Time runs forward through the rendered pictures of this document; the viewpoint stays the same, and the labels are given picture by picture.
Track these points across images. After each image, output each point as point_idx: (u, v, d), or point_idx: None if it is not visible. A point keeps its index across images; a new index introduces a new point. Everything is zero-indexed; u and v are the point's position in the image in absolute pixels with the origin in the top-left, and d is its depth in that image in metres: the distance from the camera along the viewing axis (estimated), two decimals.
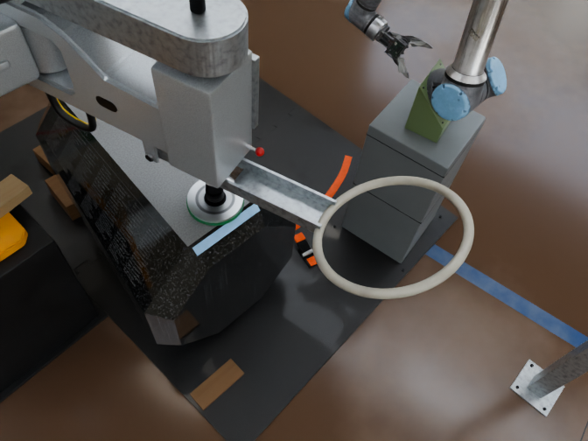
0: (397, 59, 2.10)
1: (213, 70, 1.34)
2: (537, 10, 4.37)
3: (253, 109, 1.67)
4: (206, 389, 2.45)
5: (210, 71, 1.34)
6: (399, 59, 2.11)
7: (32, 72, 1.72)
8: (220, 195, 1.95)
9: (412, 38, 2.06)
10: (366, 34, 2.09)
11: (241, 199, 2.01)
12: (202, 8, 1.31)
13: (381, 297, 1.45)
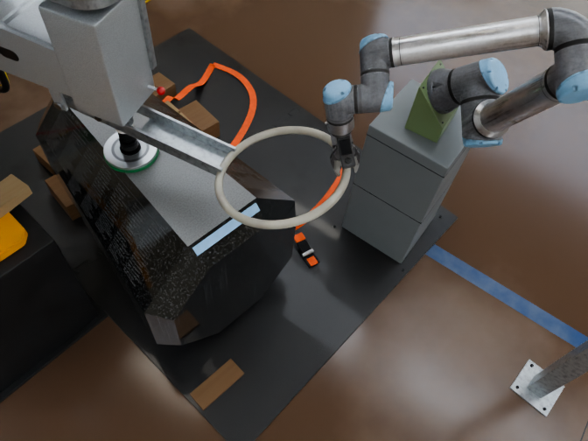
0: None
1: (93, 2, 1.46)
2: (537, 10, 4.37)
3: (148, 49, 1.79)
4: (206, 389, 2.45)
5: (90, 3, 1.46)
6: None
7: None
8: (134, 143, 2.09)
9: (332, 159, 1.85)
10: None
11: (155, 147, 2.15)
12: None
13: (272, 227, 1.71)
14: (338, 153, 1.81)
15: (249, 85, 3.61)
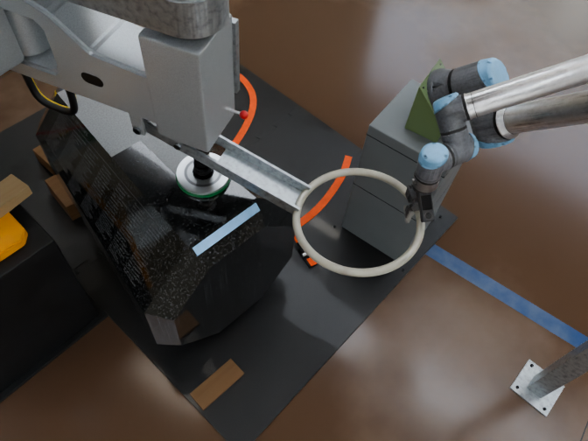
0: None
1: (199, 31, 1.42)
2: (537, 10, 4.37)
3: (234, 73, 1.75)
4: (206, 389, 2.45)
5: (197, 31, 1.42)
6: None
7: (17, 54, 1.76)
8: (208, 168, 2.06)
9: (406, 209, 1.96)
10: None
11: (219, 157, 2.15)
12: None
13: (356, 276, 1.80)
14: (416, 206, 1.92)
15: (249, 85, 3.61)
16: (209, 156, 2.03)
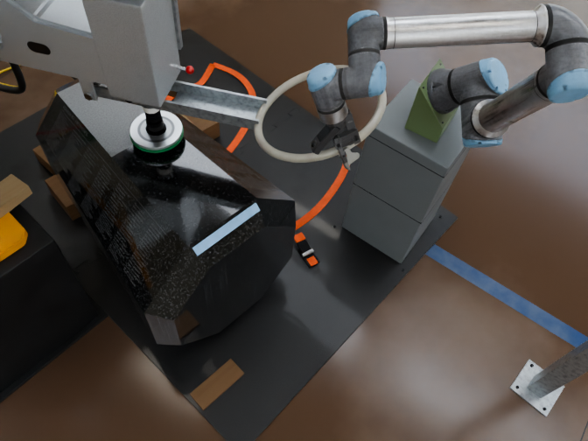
0: (348, 147, 1.69)
1: None
2: None
3: (177, 29, 1.86)
4: (206, 389, 2.45)
5: None
6: (344, 150, 1.70)
7: None
8: (161, 123, 2.13)
9: None
10: (343, 108, 1.56)
11: (142, 115, 2.21)
12: None
13: (323, 157, 1.72)
14: None
15: (249, 85, 3.61)
16: (160, 111, 2.10)
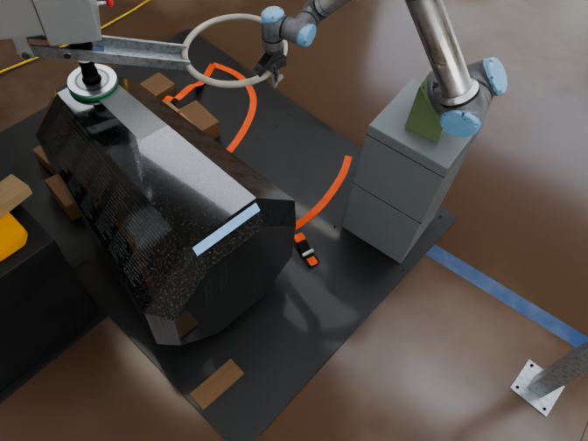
0: (277, 70, 2.31)
1: None
2: (537, 10, 4.37)
3: None
4: (206, 389, 2.45)
5: None
6: None
7: None
8: (97, 71, 2.31)
9: None
10: (283, 38, 2.18)
11: (115, 79, 2.36)
12: None
13: (261, 80, 2.30)
14: None
15: (249, 85, 3.61)
16: None
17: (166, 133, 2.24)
